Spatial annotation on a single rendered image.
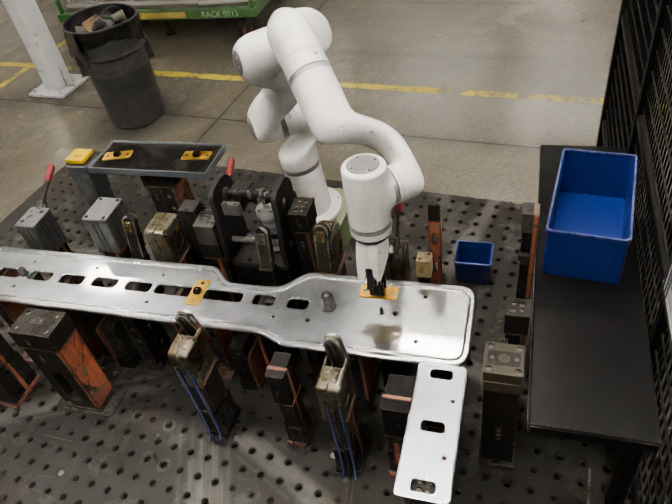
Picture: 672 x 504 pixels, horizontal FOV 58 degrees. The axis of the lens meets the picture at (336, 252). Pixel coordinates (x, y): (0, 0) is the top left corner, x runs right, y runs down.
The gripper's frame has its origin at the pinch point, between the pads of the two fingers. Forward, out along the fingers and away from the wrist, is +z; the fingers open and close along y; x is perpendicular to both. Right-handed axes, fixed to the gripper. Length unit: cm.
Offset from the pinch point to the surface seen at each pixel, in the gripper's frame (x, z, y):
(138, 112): -224, 99, -226
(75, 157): -96, -6, -32
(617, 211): 51, 6, -37
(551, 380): 36.4, 6.3, 14.5
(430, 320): 11.2, 9.4, 0.6
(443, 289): 12.8, 9.3, -8.9
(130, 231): -70, 3, -12
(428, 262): 9.2, 3.0, -11.0
